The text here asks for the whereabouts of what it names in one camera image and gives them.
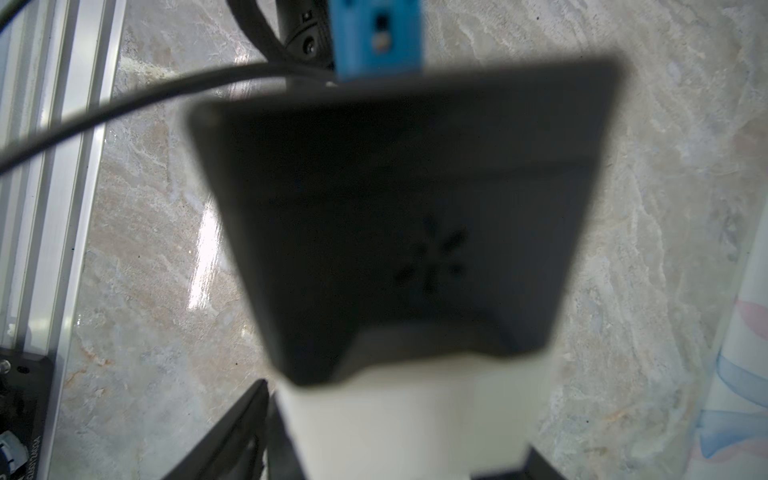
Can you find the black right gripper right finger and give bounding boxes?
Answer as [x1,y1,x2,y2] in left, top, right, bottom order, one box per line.
[522,448,565,480]

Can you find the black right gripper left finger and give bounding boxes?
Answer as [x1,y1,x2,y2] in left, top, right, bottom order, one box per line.
[164,379,270,480]

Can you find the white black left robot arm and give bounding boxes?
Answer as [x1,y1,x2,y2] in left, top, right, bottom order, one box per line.
[275,0,334,70]

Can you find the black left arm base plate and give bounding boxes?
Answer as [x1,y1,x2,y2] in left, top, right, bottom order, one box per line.
[1,348,54,480]

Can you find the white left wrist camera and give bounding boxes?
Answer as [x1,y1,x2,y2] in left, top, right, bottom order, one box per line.
[185,0,625,480]

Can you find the aluminium mounting rail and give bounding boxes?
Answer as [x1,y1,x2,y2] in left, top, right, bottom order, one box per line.
[1,1,126,479]

